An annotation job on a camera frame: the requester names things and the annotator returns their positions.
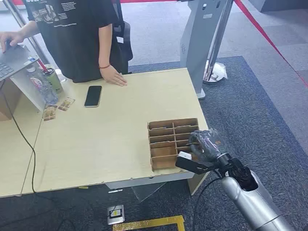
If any printed brown card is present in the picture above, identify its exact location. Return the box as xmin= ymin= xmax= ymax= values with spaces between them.
xmin=42 ymin=104 xmax=58 ymax=122
xmin=57 ymin=97 xmax=76 ymax=112

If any person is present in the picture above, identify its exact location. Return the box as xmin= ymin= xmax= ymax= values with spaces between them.
xmin=0 ymin=0 xmax=128 ymax=87

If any black office chair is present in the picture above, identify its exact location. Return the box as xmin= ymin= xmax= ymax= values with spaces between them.
xmin=112 ymin=0 xmax=134 ymax=75

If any brown cardboard box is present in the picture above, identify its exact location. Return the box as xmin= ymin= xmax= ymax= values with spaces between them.
xmin=0 ymin=78 xmax=23 ymax=122

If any clear plastic bottle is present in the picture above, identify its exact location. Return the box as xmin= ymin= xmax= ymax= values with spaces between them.
xmin=26 ymin=65 xmax=59 ymax=106

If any green drink cup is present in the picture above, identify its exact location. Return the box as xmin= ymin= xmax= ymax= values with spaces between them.
xmin=37 ymin=59 xmax=64 ymax=95

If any metal floor socket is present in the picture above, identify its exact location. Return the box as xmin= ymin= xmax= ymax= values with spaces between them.
xmin=106 ymin=204 xmax=125 ymax=226

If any black power cable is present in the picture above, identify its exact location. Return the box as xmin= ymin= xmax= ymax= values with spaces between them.
xmin=0 ymin=80 xmax=37 ymax=194

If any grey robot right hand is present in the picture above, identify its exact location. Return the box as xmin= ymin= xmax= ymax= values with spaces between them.
xmin=188 ymin=128 xmax=229 ymax=164

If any grey kiosk stand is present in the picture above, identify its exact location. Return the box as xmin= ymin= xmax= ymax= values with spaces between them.
xmin=180 ymin=0 xmax=233 ymax=100

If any person's right hand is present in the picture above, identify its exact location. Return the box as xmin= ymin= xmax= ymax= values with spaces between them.
xmin=0 ymin=31 xmax=25 ymax=53

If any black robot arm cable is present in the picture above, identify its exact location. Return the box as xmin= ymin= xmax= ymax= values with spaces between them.
xmin=193 ymin=177 xmax=221 ymax=231

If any black smartphone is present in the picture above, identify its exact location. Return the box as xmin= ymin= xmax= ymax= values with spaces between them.
xmin=84 ymin=85 xmax=103 ymax=108

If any yellow floor tape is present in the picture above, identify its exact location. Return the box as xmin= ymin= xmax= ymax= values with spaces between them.
xmin=112 ymin=215 xmax=186 ymax=231

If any red barrier belt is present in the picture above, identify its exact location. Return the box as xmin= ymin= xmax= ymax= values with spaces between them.
xmin=233 ymin=0 xmax=308 ymax=89

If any person's left hand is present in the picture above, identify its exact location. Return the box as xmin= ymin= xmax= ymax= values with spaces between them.
xmin=100 ymin=64 xmax=128 ymax=87

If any slanted metal pole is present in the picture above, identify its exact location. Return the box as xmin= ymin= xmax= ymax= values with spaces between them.
xmin=2 ymin=0 xmax=50 ymax=65

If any cardboard slotted card organizer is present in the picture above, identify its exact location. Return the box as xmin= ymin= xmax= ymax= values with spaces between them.
xmin=147 ymin=117 xmax=201 ymax=172

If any grey laptop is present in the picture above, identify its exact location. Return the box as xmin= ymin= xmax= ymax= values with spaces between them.
xmin=0 ymin=42 xmax=40 ymax=82

